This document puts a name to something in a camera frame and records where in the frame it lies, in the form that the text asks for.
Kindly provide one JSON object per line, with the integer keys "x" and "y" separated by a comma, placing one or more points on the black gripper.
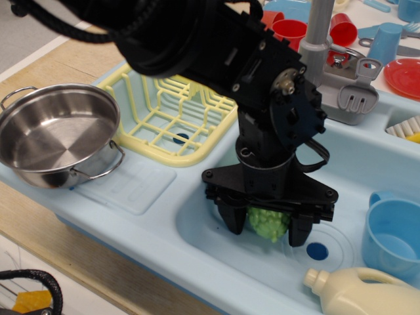
{"x": 281, "y": 186}

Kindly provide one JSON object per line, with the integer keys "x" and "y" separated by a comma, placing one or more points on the green toy squash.
{"x": 270, "y": 225}

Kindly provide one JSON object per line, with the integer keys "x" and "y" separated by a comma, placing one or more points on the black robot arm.
{"x": 279, "y": 111}

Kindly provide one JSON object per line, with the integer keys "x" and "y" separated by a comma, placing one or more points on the stainless steel pot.
{"x": 61, "y": 135}

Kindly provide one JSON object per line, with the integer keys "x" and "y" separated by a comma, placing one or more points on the light blue toy sink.
{"x": 159, "y": 217}

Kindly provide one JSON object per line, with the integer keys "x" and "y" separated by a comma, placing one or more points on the cream detergent bottle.
{"x": 362, "y": 291}

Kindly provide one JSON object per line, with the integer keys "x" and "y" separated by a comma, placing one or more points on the blue plastic mug in sink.
{"x": 390, "y": 241}

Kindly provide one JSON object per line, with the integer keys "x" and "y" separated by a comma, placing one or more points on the yellow dish rack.
{"x": 173, "y": 121}

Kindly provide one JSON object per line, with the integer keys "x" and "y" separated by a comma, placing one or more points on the grey toy faucet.
{"x": 344, "y": 99}

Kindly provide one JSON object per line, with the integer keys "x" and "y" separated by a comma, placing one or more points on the white scrub brush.
{"x": 408, "y": 129}

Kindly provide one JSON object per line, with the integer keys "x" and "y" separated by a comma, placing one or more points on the red cup front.
{"x": 292, "y": 30}

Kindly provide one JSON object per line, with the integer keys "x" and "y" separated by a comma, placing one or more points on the red plastic plate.
{"x": 402, "y": 76}

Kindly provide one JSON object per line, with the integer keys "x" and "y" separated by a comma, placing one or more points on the red cup right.
{"x": 342, "y": 31}

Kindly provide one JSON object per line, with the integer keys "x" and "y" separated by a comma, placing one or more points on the red cup lying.
{"x": 270, "y": 17}

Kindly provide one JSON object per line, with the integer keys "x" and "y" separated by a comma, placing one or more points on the blue plastic cup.
{"x": 385, "y": 43}

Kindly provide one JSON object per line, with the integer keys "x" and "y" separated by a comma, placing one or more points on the yellow tape piece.
{"x": 32, "y": 301}

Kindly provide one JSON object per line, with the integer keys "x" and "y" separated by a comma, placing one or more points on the blue cup top right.
{"x": 409, "y": 10}

